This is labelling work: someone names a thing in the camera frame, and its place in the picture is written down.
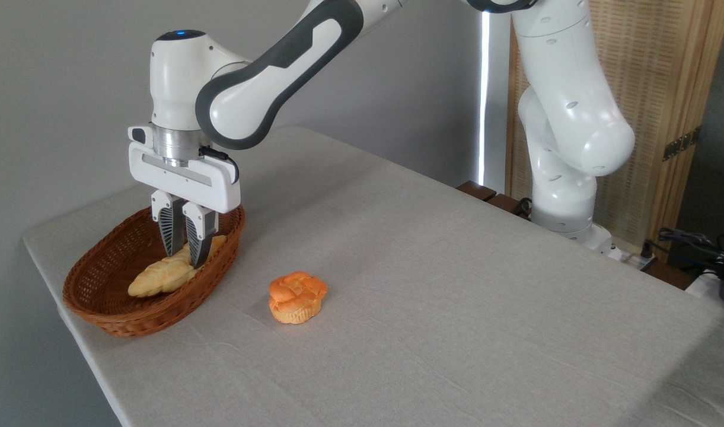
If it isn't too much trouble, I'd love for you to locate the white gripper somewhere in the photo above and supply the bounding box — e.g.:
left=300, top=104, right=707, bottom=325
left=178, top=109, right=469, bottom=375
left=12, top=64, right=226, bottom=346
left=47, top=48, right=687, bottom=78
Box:
left=128, top=126, right=242, bottom=269

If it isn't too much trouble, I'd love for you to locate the long braided pale bread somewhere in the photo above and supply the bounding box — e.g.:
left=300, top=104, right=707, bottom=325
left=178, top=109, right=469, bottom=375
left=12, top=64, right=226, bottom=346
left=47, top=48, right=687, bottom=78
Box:
left=128, top=235, right=227, bottom=298

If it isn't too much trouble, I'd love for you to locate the round orange knotted bread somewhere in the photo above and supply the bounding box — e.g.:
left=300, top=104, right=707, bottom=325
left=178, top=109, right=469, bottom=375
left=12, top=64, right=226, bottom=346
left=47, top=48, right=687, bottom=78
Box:
left=269, top=271, right=328, bottom=324

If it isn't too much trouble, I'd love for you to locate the brown wicker basket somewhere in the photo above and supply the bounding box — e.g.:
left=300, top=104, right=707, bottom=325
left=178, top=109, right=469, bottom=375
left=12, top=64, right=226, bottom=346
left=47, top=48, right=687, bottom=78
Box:
left=63, top=205, right=245, bottom=338

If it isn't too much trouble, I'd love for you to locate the grey tablecloth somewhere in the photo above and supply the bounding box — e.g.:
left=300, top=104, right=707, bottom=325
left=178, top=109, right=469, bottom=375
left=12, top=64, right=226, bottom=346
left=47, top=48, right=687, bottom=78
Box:
left=23, top=126, right=724, bottom=427

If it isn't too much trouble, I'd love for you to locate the dark brown wooden block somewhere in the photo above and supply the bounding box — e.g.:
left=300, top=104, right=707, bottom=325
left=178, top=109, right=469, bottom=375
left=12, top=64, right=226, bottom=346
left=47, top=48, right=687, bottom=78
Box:
left=457, top=181, right=531, bottom=218

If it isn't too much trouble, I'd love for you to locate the wooden folding screen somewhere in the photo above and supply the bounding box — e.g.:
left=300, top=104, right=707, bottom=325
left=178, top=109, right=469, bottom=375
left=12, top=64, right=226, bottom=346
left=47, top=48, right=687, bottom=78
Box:
left=507, top=0, right=724, bottom=262

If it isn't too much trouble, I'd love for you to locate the dark metal screen hinge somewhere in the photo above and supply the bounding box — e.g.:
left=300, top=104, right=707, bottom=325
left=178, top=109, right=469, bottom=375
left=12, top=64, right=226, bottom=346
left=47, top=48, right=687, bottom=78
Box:
left=662, top=126, right=701, bottom=162

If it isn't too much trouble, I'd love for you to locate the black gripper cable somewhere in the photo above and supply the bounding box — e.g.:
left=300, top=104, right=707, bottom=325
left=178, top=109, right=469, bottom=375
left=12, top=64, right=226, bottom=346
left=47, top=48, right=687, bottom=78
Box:
left=199, top=146, right=240, bottom=184

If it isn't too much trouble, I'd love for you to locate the black cable bundle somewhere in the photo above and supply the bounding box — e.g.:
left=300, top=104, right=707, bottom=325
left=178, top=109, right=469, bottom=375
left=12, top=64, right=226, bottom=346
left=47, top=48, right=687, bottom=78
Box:
left=657, top=227, right=724, bottom=279

